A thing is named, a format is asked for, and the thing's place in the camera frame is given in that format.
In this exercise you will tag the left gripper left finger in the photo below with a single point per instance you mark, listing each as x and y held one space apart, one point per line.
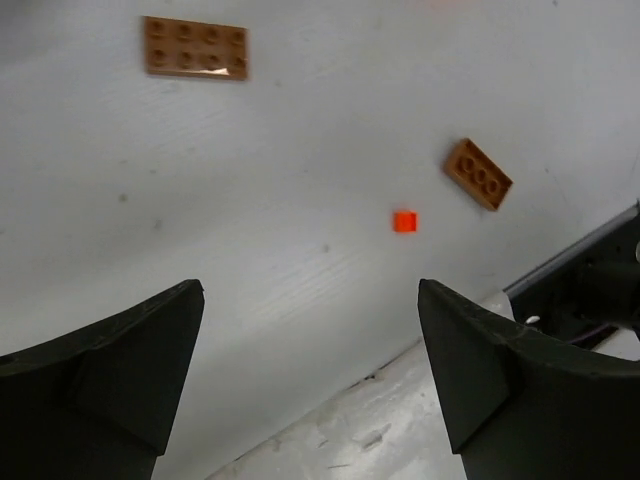
100 402

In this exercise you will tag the small red lego stud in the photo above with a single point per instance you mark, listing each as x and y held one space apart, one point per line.
405 222

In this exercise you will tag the brown lego plate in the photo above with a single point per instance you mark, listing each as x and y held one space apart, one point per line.
473 171

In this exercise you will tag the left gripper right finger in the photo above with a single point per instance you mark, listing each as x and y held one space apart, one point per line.
518 404

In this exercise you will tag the tan lego plate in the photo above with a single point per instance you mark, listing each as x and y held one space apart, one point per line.
181 48

